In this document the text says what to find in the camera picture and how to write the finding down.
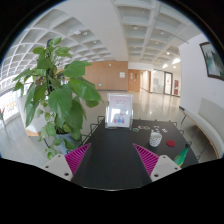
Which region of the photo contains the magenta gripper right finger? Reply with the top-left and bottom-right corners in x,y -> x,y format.
133,144 -> 180,181

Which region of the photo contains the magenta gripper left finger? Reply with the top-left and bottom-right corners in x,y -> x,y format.
42,143 -> 90,181

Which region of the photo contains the grey plant pot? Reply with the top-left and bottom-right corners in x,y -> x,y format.
56,133 -> 80,155

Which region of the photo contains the green plastic bottle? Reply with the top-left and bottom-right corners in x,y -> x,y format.
174,141 -> 192,167

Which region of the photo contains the red round coaster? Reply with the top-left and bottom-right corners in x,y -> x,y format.
166,140 -> 176,147

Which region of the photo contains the white lattice cup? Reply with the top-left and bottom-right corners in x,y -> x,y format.
149,132 -> 162,147

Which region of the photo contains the small patterned coaster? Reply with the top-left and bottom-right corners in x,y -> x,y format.
138,126 -> 150,130

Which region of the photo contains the acrylic sign holder stand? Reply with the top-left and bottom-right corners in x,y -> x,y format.
105,93 -> 133,128

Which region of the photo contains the white bench seat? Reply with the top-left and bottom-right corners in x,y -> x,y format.
180,98 -> 224,158

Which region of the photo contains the green leafy potted plant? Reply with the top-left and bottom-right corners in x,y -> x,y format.
14,37 -> 102,159

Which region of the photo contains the framed wall painting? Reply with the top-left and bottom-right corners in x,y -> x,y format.
200,42 -> 224,81

